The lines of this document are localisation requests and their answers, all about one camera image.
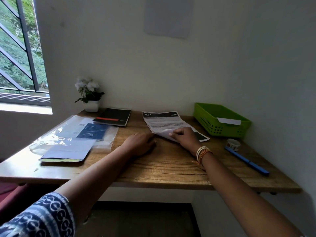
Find clear plastic bag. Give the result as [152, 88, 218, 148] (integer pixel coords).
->
[29, 115, 119, 156]

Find white paper slip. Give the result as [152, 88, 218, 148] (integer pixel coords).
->
[217, 117, 242, 126]

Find white flower plant in pot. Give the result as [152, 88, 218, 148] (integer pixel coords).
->
[74, 76, 105, 113]

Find lavender envelope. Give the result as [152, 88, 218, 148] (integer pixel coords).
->
[39, 138, 97, 163]

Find person's left forearm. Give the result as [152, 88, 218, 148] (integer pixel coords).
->
[53, 143, 134, 227]

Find green plastic basket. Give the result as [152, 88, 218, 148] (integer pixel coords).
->
[193, 103, 252, 139]

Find window with metal grille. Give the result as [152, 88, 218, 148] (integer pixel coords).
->
[0, 0, 51, 107]

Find printed white paper sheet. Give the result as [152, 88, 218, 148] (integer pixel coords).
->
[142, 111, 210, 143]

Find blue patterned sleeve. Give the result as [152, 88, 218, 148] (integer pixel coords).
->
[0, 192, 76, 237]

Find person's right hand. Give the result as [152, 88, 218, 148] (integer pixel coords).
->
[169, 127, 202, 156]

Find dark blue card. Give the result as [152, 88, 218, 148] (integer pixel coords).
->
[76, 123, 109, 140]

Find blue pen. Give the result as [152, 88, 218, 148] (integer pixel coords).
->
[224, 146, 270, 176]

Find black notebook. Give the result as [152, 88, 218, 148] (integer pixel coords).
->
[93, 108, 132, 127]

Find white tape roll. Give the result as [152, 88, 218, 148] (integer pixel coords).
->
[226, 139, 241, 152]

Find person's left hand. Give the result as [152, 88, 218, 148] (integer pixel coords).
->
[121, 133, 157, 157]

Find person's right forearm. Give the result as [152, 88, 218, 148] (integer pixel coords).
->
[197, 151, 304, 237]

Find red seat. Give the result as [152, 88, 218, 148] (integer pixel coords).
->
[0, 182, 28, 218]

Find orange and white bangles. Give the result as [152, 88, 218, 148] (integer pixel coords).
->
[196, 146, 213, 166]

